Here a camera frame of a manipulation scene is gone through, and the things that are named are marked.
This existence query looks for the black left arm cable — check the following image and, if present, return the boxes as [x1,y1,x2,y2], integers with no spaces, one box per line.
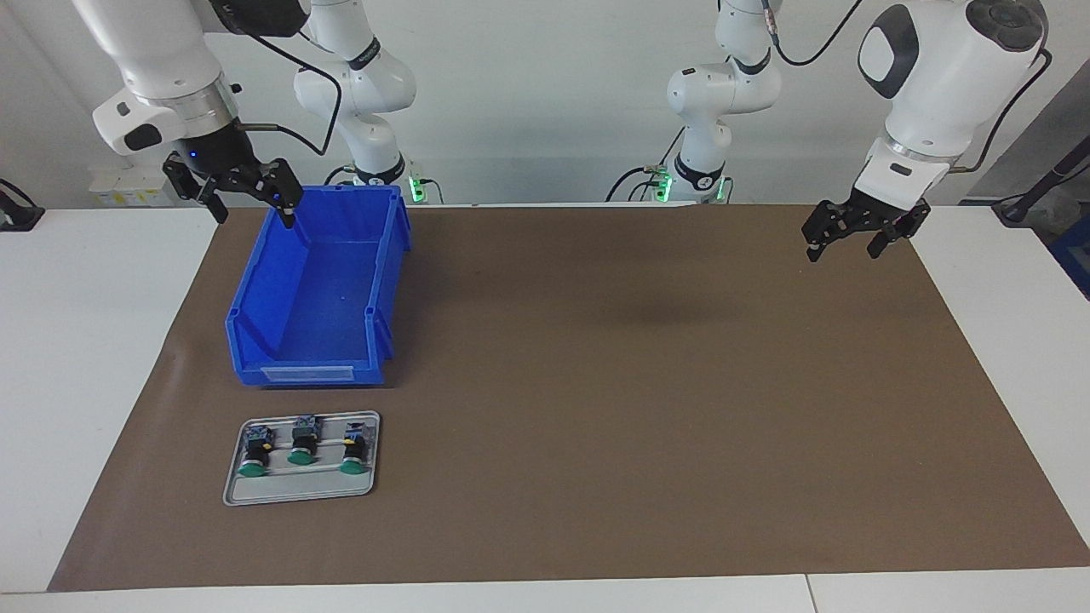
[762,0,1053,175]

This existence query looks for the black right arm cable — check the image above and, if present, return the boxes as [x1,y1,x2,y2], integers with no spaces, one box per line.
[223,9,343,158]

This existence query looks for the black clamp mount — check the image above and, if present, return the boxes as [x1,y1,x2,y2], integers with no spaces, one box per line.
[0,179,45,232]

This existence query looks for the blue crate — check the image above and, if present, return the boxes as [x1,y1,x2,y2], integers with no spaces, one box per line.
[1049,213,1090,301]

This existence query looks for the brown table mat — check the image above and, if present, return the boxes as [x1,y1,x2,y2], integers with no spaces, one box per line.
[47,203,1090,593]

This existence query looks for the black base cable bundle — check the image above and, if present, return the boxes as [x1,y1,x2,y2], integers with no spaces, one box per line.
[606,128,686,203]

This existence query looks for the green push button switch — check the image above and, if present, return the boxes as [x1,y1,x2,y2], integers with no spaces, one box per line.
[287,415,322,466]
[238,426,275,478]
[339,421,372,474]

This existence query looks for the silver metal tray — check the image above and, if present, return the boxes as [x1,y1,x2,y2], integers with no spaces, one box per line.
[223,410,382,507]

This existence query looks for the black stand pole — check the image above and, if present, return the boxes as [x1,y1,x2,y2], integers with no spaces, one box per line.
[992,136,1090,226]

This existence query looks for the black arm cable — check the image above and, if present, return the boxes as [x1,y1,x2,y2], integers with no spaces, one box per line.
[223,9,343,158]
[762,0,1053,175]

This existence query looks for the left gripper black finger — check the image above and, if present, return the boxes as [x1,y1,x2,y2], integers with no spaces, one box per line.
[867,200,931,259]
[802,202,857,261]

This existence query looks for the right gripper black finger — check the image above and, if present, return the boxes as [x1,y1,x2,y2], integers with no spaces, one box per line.
[247,159,303,229]
[163,155,229,225]

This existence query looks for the blue plastic storage bin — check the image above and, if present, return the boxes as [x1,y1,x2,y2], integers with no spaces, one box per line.
[225,185,413,388]

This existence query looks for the white wall socket box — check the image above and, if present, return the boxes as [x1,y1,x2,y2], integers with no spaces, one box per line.
[89,166,175,208]

